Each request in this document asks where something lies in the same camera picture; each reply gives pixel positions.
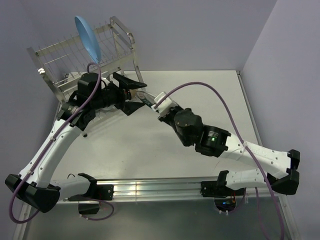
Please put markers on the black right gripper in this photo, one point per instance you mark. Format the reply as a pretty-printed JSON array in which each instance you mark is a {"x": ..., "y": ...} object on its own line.
[{"x": 166, "y": 117}]

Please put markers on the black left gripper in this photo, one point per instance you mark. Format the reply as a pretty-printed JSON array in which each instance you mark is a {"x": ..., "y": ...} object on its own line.
[{"x": 128, "y": 107}]

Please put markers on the light blue plate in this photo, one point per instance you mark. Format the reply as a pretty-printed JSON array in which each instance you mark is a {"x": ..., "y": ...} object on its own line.
[{"x": 88, "y": 39}]

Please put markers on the white plate green rim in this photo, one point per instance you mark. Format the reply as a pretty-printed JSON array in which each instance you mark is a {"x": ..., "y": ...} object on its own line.
[{"x": 147, "y": 98}]

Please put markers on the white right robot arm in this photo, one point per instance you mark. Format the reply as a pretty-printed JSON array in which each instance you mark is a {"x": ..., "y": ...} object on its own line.
[{"x": 277, "y": 168}]

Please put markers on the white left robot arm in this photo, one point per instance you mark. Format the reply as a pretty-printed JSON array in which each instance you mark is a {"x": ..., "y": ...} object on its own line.
[{"x": 34, "y": 184}]

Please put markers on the stainless steel dish rack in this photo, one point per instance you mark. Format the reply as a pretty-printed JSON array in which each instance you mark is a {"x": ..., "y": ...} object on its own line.
[{"x": 61, "y": 64}]

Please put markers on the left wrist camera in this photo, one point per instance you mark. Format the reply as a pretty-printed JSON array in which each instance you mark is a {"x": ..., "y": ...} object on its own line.
[{"x": 105, "y": 81}]

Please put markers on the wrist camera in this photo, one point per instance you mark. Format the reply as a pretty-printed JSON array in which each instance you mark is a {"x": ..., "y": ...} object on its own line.
[
  {"x": 105, "y": 81},
  {"x": 164, "y": 106}
]

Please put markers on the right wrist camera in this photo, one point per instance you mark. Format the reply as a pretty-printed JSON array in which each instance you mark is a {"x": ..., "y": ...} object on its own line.
[{"x": 164, "y": 106}]

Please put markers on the aluminium mounting rail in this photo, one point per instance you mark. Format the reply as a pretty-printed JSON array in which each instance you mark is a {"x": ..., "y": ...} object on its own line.
[{"x": 160, "y": 190}]

